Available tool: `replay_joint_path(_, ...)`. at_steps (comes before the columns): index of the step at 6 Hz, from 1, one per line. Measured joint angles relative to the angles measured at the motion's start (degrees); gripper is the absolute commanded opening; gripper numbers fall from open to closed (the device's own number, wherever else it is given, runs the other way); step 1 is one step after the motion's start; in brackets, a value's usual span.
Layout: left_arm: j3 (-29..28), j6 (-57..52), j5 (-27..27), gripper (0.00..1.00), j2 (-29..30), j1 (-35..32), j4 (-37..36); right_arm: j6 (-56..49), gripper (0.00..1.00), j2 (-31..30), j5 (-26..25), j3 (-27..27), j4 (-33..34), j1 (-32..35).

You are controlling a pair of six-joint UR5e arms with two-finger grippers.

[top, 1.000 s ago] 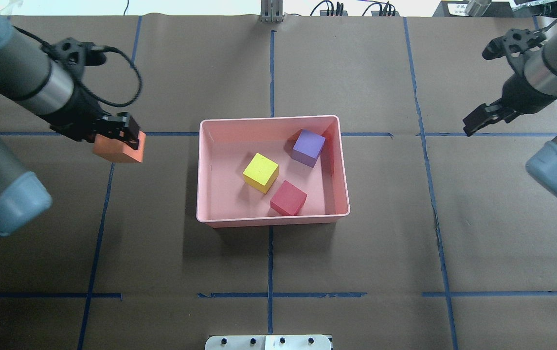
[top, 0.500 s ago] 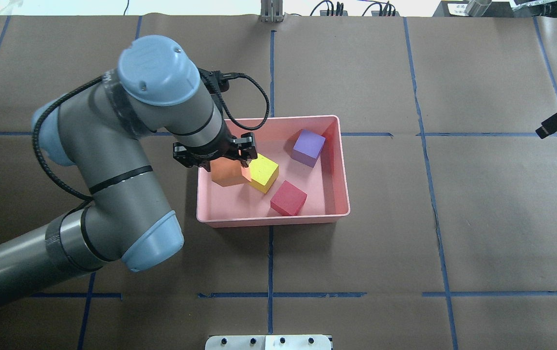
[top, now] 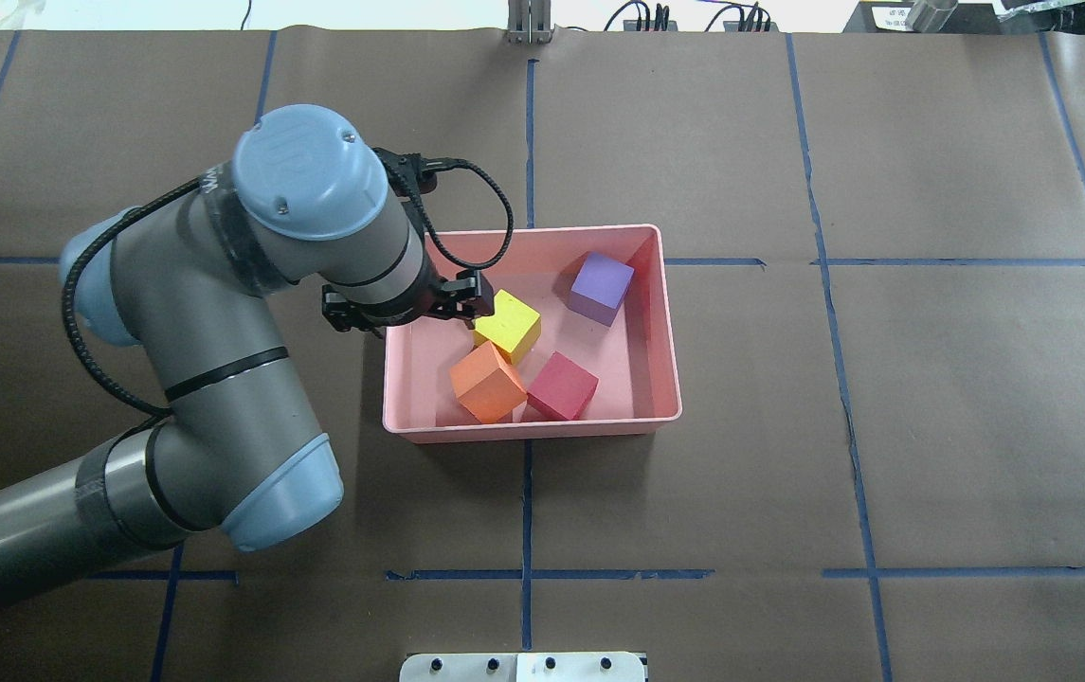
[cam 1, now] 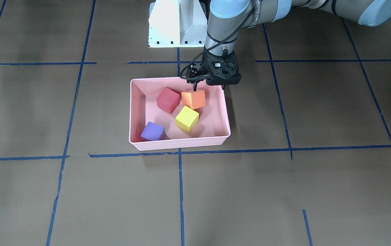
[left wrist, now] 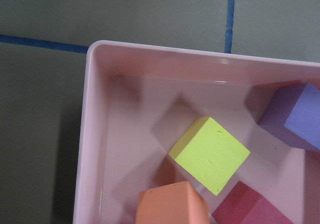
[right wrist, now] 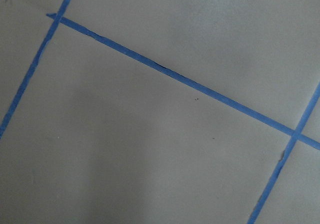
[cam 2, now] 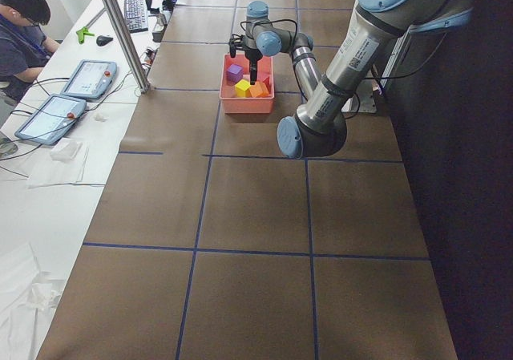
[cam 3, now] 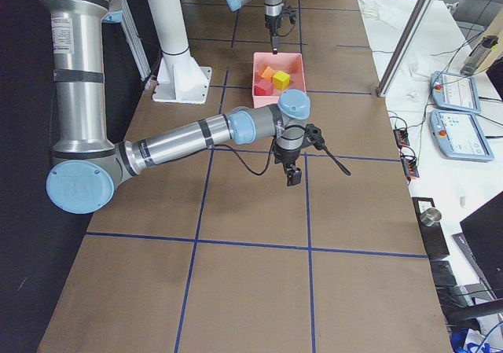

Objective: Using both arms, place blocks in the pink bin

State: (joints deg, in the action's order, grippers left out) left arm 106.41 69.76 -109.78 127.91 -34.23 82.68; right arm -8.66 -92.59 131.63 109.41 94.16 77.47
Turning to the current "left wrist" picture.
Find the purple foam cube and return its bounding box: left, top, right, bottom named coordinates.
left=258, top=83, right=320, bottom=152

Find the red foam cube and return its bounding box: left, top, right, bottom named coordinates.
left=212, top=181, right=292, bottom=224

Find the yellow foam cube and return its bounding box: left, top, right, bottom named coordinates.
left=168, top=117, right=251, bottom=196

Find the orange foam cube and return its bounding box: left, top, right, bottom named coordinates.
left=135, top=181, right=210, bottom=224

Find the pink plastic bin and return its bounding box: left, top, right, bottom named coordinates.
left=73, top=40, right=320, bottom=224

